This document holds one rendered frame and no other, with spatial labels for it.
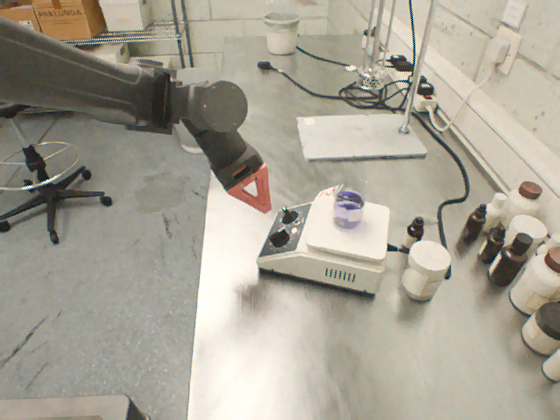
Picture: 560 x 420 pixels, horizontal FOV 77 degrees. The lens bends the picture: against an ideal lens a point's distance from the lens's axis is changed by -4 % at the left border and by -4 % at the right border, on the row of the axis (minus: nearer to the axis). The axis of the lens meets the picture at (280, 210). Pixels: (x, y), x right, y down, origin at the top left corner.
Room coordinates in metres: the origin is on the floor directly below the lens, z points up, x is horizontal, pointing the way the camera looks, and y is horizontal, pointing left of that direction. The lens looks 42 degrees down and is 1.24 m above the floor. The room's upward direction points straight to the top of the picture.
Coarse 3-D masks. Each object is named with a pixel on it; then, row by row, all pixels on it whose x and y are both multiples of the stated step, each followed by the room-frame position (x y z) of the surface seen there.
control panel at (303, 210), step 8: (296, 208) 0.49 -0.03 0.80; (304, 208) 0.48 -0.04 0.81; (280, 216) 0.48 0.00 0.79; (304, 216) 0.45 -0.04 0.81; (272, 224) 0.47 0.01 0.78; (280, 224) 0.46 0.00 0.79; (296, 224) 0.44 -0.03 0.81; (304, 224) 0.43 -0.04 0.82; (272, 232) 0.44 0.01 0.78; (296, 232) 0.42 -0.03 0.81; (296, 240) 0.40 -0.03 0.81; (264, 248) 0.41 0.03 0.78; (272, 248) 0.40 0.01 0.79; (280, 248) 0.39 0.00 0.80; (288, 248) 0.38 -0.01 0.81; (264, 256) 0.39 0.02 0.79
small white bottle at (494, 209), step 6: (498, 198) 0.48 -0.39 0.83; (504, 198) 0.48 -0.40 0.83; (492, 204) 0.49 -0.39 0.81; (498, 204) 0.48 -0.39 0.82; (492, 210) 0.48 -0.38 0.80; (498, 210) 0.48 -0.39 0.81; (486, 216) 0.48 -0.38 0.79; (492, 216) 0.47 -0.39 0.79; (498, 216) 0.47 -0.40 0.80; (486, 222) 0.48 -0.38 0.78; (492, 222) 0.47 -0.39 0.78; (486, 228) 0.47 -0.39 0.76; (492, 228) 0.47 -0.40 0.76
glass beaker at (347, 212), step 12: (336, 180) 0.43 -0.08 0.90; (348, 180) 0.44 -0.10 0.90; (360, 180) 0.43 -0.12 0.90; (336, 192) 0.40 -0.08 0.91; (360, 192) 0.43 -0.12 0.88; (336, 204) 0.40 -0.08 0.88; (348, 204) 0.39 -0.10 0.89; (360, 204) 0.39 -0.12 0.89; (336, 216) 0.40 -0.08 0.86; (348, 216) 0.39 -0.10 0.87; (360, 216) 0.39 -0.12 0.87; (336, 228) 0.40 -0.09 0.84; (348, 228) 0.39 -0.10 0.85
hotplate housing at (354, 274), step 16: (288, 208) 0.50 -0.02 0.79; (304, 240) 0.39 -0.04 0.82; (272, 256) 0.38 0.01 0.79; (288, 256) 0.37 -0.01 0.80; (304, 256) 0.36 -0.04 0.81; (320, 256) 0.36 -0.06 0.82; (336, 256) 0.36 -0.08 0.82; (272, 272) 0.38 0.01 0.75; (288, 272) 0.37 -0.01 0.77; (304, 272) 0.36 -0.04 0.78; (320, 272) 0.35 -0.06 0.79; (336, 272) 0.35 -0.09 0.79; (352, 272) 0.34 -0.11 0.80; (368, 272) 0.33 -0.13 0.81; (352, 288) 0.34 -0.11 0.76; (368, 288) 0.33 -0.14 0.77
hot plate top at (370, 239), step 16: (320, 208) 0.44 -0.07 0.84; (368, 208) 0.44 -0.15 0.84; (384, 208) 0.44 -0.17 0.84; (320, 224) 0.41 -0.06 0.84; (368, 224) 0.41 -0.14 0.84; (384, 224) 0.41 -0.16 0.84; (320, 240) 0.37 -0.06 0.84; (336, 240) 0.37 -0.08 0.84; (352, 240) 0.37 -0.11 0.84; (368, 240) 0.37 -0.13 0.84; (384, 240) 0.37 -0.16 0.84; (352, 256) 0.35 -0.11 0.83; (368, 256) 0.34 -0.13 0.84; (384, 256) 0.34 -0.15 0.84
